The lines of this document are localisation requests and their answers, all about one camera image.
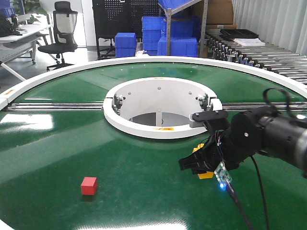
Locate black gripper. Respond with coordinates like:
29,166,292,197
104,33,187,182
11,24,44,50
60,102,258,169
178,124,257,175

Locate yellow toy brick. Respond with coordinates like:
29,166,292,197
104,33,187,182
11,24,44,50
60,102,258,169
192,143,214,180

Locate red cube block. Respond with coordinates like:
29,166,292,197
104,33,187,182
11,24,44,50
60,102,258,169
81,176,98,196

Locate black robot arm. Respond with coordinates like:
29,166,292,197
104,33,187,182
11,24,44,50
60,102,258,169
179,106,307,174

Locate tilted blue bin on rack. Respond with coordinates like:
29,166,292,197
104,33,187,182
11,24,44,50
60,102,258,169
158,0,189,9

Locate white outer turntable rim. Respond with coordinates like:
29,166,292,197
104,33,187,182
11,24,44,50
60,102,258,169
0,57,307,230

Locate roller conveyor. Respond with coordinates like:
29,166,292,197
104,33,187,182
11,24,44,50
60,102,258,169
205,29,307,85

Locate white foam sheet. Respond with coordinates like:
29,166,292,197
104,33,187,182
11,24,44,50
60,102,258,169
234,38,266,47

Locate black tray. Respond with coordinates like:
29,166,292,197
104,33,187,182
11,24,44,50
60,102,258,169
220,29,259,39

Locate stacked blue crates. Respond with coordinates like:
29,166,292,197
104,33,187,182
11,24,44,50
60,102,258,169
142,16,201,57

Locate cardboard box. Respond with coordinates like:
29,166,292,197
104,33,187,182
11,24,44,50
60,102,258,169
191,0,237,29

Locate grey metal rack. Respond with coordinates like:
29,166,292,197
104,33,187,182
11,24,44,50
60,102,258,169
157,0,208,57

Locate small blue crate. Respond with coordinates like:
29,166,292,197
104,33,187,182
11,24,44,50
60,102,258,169
115,33,137,58

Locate black pegboard panel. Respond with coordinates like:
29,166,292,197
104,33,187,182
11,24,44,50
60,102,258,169
92,0,166,60

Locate black office chair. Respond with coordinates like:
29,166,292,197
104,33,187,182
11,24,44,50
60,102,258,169
38,1,78,71

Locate white desk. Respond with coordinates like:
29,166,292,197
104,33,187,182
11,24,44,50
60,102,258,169
0,24,52,81

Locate green potted plant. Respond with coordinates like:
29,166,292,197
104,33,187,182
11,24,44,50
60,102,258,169
10,0,47,24

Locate black cable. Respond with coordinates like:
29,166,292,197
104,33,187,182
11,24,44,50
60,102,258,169
225,155,271,230

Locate white inner ring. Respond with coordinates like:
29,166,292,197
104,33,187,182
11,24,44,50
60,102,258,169
102,77,223,139

